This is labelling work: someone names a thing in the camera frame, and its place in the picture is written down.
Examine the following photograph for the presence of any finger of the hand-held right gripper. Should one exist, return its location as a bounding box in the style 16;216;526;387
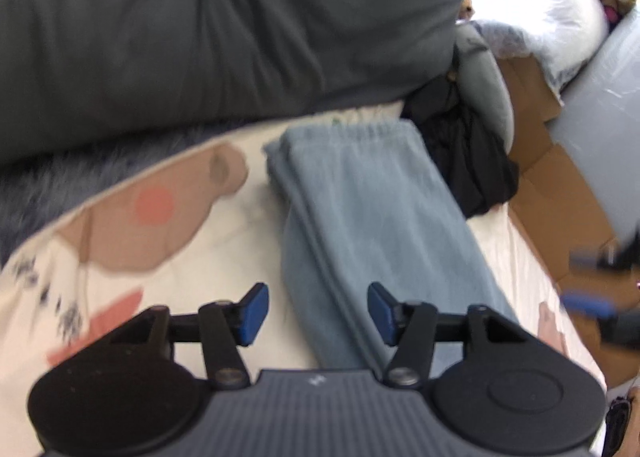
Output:
570;244;640;273
560;289;640;348

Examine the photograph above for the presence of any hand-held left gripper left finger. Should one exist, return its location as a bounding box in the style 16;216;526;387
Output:
110;282;271;390

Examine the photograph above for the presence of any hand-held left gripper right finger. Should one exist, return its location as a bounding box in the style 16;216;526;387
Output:
367;282;528;390

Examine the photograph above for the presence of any brown cardboard sheet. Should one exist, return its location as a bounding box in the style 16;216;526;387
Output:
492;54;640;388

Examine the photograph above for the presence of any cream bear print bed sheet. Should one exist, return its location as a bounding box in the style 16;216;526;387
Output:
0;102;608;457

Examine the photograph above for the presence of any black crumpled garment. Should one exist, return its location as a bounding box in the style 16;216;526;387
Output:
402;72;521;220

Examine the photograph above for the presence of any grey neck pillow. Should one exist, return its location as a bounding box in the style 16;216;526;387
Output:
452;22;516;155

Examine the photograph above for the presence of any white plastic bag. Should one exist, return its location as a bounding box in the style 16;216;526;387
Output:
467;0;612;90

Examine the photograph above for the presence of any dark grey duvet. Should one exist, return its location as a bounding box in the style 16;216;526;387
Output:
0;0;476;168

